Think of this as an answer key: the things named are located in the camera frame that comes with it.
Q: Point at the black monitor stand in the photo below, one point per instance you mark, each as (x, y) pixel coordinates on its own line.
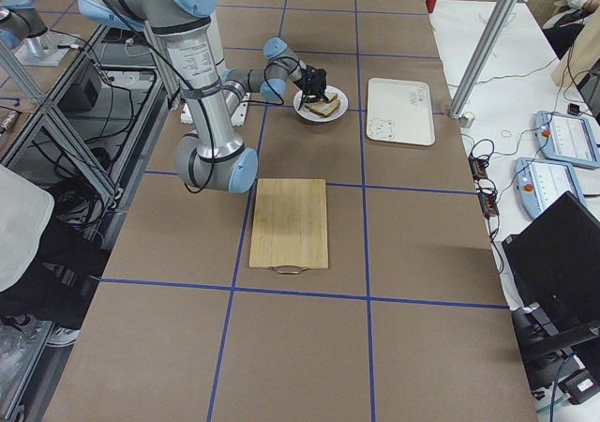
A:
(554, 356)

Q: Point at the bamboo cutting board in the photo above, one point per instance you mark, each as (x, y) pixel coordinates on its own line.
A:
(290, 225)

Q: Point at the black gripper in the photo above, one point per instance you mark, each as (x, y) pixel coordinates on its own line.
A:
(313, 85)

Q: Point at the blue teach pendant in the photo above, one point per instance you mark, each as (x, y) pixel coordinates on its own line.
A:
(566, 137)
(540, 182)

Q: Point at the white round plate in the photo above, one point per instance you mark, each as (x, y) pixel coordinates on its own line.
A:
(298, 104)

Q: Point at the aluminium frame post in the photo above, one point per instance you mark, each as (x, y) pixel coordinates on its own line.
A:
(481, 53)

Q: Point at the cream bear tray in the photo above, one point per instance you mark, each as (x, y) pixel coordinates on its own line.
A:
(399, 111)

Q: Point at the aluminium side frame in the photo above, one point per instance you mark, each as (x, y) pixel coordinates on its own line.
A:
(93, 118)

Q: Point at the bread slice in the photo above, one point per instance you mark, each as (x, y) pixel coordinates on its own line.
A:
(322, 109)
(333, 96)

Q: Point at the orange black cable connector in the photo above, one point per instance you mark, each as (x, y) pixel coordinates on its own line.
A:
(478, 167)

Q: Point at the small black device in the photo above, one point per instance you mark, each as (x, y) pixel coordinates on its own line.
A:
(573, 109)

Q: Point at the black laptop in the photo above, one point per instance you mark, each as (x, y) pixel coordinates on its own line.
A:
(555, 261)

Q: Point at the person in white shirt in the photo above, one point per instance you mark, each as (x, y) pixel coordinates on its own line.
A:
(31, 239)

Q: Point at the far blue teach pendant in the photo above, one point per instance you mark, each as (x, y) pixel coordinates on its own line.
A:
(566, 137)

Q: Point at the seated person background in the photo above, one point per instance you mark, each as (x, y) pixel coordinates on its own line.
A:
(563, 28)

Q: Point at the near blue teach pendant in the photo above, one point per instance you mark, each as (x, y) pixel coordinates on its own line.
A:
(540, 182)

